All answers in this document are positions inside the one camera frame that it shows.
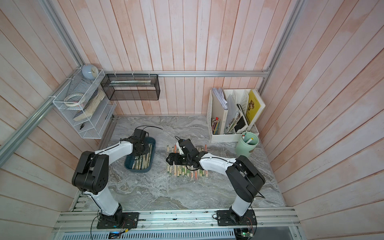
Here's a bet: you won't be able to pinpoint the teal plastic storage tray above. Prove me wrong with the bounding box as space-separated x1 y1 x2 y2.
124 137 156 173

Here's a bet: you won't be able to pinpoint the roll of tape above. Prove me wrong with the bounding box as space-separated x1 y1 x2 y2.
64 93 85 107

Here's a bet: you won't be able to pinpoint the white file organizer rack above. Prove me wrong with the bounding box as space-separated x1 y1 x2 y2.
207 89 259 143

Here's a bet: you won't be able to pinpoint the black mesh wall basket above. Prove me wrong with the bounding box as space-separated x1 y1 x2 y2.
101 73 161 101

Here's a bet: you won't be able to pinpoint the red striped chopsticks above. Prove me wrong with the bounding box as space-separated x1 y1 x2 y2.
174 145 179 177

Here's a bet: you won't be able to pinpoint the white wire wall shelf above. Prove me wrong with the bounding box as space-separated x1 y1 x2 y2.
53 69 117 139

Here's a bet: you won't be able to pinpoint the small grey globe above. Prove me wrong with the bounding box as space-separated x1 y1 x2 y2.
82 65 99 81

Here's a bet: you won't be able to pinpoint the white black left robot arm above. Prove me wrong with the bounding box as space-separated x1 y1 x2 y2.
72 129 156 230

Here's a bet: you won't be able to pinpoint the panda printed chopsticks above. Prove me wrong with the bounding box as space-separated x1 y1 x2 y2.
167 145 170 174

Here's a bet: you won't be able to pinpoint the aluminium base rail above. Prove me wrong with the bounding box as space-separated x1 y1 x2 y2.
50 207 306 240

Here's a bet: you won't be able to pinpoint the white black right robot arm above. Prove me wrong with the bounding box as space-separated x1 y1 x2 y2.
166 139 266 226

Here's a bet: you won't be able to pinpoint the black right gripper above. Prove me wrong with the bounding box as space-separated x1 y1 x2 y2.
166 153 193 166

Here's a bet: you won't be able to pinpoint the black booklet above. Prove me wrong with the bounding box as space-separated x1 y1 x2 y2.
234 104 248 134

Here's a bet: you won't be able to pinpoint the old book on shelf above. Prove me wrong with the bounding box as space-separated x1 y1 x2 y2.
73 89 106 122

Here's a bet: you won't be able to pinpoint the yellow book with animal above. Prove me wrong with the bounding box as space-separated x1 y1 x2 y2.
245 89 266 127

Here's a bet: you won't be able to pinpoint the mint green pen cup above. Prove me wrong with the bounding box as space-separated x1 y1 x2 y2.
235 132 259 158

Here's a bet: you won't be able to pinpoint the white papers in organizer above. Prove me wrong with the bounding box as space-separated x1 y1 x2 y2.
212 88 228 110

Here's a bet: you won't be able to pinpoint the bundle of coloured folders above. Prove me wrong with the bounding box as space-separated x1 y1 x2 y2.
212 117 221 135

